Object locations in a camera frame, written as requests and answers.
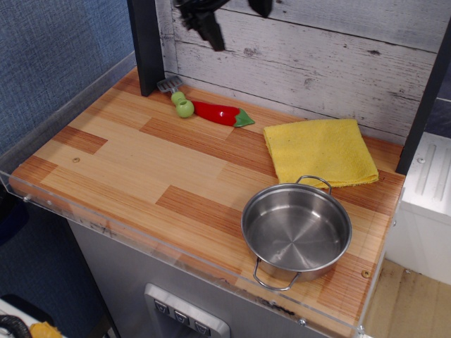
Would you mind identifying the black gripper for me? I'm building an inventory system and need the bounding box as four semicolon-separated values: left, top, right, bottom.
173;0;273;51

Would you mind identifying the red toy chili pepper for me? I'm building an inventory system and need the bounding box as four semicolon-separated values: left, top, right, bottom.
192;101;255;127

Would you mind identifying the green handled toy spatula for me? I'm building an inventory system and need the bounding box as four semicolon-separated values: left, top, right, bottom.
157;75;194;118

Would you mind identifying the yellow folded cloth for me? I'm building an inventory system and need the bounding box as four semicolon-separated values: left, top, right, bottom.
264;119;378;188

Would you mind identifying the stainless steel pot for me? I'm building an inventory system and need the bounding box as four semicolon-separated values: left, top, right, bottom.
240;177;352;292

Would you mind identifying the clear acrylic table guard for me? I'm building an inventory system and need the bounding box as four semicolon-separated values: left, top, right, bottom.
1;54;404;337

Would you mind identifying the grey toy fridge cabinet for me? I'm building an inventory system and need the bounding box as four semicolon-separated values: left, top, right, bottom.
68;220;339;338

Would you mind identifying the white ribbed cabinet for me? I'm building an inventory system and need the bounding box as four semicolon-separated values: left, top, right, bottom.
385;132;450;284

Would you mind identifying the silver dispenser button panel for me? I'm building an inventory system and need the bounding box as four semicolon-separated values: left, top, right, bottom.
144;283;231;337

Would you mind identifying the left black vertical post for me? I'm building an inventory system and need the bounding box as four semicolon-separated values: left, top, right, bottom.
127;0;165;96

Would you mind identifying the black vertical post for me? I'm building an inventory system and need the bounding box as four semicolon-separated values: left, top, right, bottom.
127;0;165;96
395;22;450;175

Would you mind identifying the right black vertical post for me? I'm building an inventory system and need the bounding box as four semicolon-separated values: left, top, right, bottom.
395;22;450;175

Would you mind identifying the yellow object with black hose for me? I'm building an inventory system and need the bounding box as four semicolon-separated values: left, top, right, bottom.
1;315;63;338

